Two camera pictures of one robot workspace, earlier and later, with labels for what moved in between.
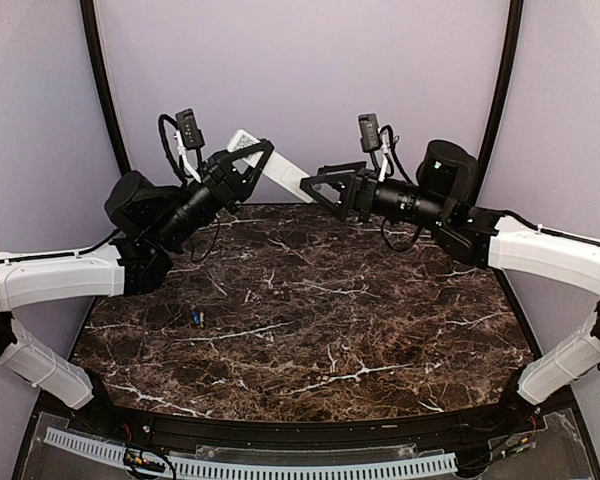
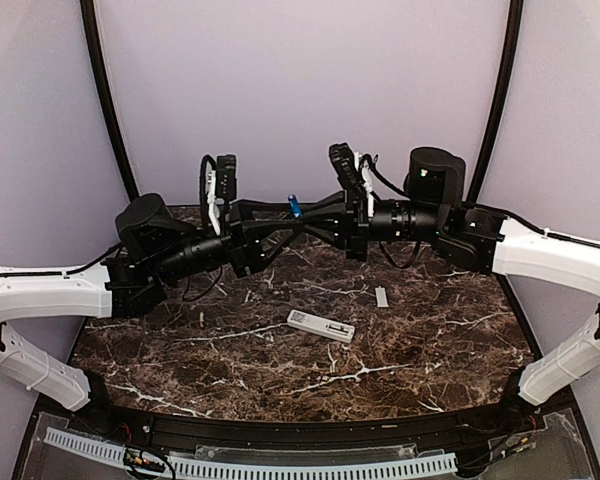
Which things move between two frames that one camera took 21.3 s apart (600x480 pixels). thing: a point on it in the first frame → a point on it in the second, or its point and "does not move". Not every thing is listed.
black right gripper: (360, 193) → (340, 232)
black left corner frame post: (98, 54) does not move
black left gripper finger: (253, 181) → (253, 235)
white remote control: (275, 167) → (319, 326)
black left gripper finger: (264, 145) → (257, 210)
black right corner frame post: (501, 98) does not move
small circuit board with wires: (135, 458) does not move
